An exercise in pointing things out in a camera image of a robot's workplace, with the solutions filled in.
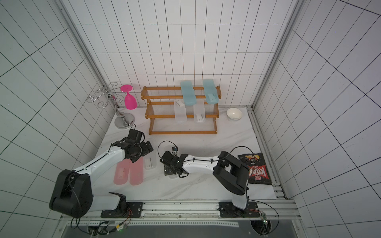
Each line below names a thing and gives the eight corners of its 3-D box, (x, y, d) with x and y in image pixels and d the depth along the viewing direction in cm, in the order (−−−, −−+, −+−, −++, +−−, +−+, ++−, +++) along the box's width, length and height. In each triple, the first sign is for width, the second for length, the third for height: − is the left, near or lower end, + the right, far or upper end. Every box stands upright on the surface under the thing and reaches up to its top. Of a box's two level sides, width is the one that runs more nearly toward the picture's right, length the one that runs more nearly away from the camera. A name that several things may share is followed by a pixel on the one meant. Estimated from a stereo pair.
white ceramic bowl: (227, 121, 111) (228, 117, 108) (225, 111, 117) (226, 107, 114) (242, 121, 111) (243, 117, 108) (239, 111, 117) (240, 107, 114)
